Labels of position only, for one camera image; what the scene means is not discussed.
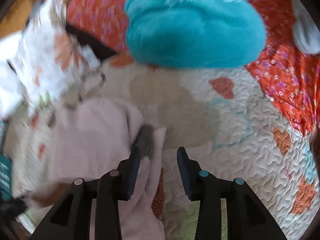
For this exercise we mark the red floral blanket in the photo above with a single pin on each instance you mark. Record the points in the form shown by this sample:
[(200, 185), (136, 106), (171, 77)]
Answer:
[(288, 75)]

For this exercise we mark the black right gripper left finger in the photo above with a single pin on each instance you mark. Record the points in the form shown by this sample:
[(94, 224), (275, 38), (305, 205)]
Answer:
[(70, 216)]

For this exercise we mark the grey white plush item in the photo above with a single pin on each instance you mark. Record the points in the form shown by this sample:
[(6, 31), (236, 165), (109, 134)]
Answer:
[(304, 30)]

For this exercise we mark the white floral pillow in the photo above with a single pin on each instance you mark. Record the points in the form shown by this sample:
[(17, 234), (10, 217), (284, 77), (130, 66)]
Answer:
[(42, 61)]

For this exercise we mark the teal fluffy cushion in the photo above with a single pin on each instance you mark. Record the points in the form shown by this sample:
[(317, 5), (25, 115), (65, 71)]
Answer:
[(194, 33)]

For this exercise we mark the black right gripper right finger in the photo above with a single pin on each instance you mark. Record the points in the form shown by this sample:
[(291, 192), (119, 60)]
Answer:
[(247, 217)]

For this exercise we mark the pale pink small garment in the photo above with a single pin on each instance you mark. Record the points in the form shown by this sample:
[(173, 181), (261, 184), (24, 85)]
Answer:
[(90, 140)]

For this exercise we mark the teal box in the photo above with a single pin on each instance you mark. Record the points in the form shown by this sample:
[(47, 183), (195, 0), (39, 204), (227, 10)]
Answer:
[(5, 168)]

